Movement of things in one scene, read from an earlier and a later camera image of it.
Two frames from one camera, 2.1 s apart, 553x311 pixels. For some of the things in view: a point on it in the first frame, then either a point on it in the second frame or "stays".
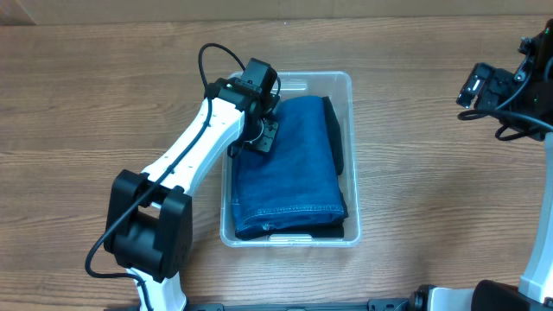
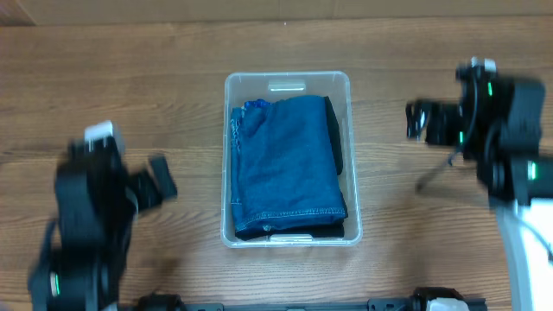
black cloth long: (335, 132) stays
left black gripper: (266, 143) -> (151, 191)
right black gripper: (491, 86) -> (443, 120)
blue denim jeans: (296, 185) stays
